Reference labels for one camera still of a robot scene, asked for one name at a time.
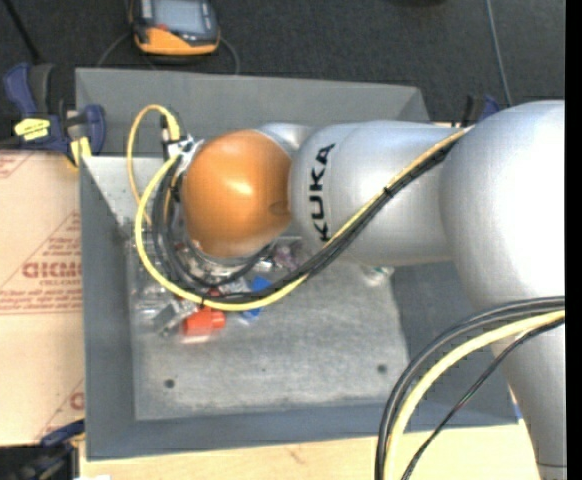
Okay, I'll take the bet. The brown cardboard board red print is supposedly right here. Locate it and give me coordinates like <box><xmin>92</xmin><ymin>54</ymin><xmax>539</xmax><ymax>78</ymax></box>
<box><xmin>0</xmin><ymin>149</ymin><xmax>87</xmax><ymax>450</ymax></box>

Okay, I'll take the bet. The red plastic block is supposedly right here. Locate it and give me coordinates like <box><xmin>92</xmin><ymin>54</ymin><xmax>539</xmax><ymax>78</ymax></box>
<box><xmin>182</xmin><ymin>306</ymin><xmax>227</xmax><ymax>340</ymax></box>

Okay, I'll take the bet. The blue plastic thing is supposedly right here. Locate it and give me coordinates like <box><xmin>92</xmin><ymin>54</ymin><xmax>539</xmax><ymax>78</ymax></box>
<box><xmin>237</xmin><ymin>274</ymin><xmax>273</xmax><ymax>326</ymax></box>

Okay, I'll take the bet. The grey metal bin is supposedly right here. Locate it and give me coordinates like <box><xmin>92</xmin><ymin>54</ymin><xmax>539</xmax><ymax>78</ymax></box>
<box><xmin>74</xmin><ymin>67</ymin><xmax>521</xmax><ymax>460</ymax></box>

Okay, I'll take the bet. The clear plastic bottle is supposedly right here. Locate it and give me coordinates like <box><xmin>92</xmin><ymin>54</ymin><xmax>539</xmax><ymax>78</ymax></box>
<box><xmin>362</xmin><ymin>264</ymin><xmax>395</xmax><ymax>288</ymax></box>

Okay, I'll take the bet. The purple small thing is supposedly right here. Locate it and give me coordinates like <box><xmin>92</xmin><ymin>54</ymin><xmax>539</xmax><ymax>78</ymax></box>
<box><xmin>273</xmin><ymin>244</ymin><xmax>298</xmax><ymax>270</ymax></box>

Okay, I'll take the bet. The clear plastic packet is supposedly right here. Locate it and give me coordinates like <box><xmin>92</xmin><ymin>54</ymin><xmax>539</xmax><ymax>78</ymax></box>
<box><xmin>129</xmin><ymin>265</ymin><xmax>173</xmax><ymax>330</ymax></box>

